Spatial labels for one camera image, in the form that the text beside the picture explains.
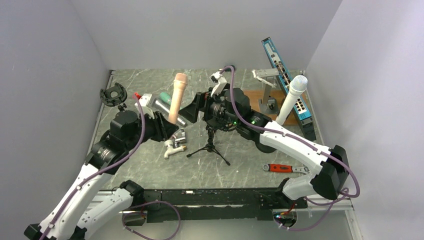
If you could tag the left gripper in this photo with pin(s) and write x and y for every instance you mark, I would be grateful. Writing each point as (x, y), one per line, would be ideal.
(164, 129)

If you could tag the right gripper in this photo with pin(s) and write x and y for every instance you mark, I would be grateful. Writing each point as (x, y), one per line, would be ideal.
(190, 112)

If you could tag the grey condenser microphone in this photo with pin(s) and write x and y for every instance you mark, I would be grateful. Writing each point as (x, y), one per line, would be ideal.
(161, 106)

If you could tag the mint green microphone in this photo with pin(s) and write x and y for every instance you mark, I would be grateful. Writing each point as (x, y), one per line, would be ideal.
(165, 97)

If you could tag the peach pink microphone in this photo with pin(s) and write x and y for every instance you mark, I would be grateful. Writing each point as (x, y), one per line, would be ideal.
(179, 85)

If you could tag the black tripod shock mount stand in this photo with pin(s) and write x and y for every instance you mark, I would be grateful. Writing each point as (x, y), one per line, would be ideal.
(210, 145)

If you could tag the black shock mount desk stand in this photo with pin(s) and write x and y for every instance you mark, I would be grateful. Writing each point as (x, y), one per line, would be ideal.
(114, 96)

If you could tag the white microphone silver grille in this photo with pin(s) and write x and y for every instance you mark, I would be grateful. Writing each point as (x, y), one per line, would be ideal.
(296, 88)

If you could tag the black round base stand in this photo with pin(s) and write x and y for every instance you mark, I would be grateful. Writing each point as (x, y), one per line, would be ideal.
(264, 148)

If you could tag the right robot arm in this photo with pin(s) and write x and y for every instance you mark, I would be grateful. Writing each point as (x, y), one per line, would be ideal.
(327, 165)

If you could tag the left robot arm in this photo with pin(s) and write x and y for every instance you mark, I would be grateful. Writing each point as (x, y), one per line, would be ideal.
(71, 219)

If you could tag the white and chrome faucet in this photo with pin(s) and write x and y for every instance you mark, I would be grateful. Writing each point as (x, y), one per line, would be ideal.
(176, 143)

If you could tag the wooden board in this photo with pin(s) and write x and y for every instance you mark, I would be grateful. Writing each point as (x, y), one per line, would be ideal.
(256, 95)

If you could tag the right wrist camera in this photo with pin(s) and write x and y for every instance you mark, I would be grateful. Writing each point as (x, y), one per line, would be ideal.
(220, 83)

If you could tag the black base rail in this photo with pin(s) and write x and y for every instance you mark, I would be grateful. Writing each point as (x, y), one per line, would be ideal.
(260, 203)

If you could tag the metal bracket on post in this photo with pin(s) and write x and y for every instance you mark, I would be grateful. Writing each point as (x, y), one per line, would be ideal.
(267, 105)

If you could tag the red handled adjustable wrench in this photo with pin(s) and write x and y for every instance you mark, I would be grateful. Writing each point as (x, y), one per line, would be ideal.
(281, 168)

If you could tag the blue network switch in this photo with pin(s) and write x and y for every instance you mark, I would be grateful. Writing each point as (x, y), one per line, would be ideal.
(301, 111)

